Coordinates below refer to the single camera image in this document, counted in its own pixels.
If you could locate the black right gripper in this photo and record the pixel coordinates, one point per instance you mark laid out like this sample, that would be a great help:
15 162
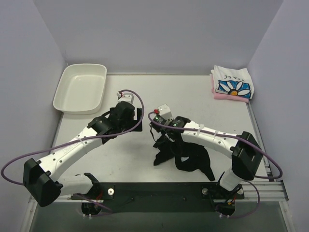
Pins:
161 139

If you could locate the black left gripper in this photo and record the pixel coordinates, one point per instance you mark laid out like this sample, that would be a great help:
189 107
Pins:
139 119

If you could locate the black t shirt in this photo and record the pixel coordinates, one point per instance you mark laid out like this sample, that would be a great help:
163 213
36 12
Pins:
187 156

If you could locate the white plastic bin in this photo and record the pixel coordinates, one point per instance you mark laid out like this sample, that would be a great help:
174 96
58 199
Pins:
80 89

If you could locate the white daisy print t shirt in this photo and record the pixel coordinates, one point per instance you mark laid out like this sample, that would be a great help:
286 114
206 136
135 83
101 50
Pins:
233 82

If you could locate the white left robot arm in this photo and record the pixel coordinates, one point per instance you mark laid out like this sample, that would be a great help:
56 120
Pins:
44 178

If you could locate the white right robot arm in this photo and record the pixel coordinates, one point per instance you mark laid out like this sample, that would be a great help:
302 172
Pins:
241 149

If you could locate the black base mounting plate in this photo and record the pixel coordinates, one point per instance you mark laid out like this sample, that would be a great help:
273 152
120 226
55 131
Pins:
160 197

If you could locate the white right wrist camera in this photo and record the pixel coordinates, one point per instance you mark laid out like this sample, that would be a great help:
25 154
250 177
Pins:
164 111

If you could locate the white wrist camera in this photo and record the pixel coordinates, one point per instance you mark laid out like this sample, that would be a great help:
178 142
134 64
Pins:
125 97
164 111

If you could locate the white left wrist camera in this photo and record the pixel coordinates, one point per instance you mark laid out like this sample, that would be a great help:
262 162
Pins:
125 97

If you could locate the aluminium front rail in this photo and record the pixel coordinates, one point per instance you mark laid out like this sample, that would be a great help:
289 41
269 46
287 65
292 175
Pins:
268 191

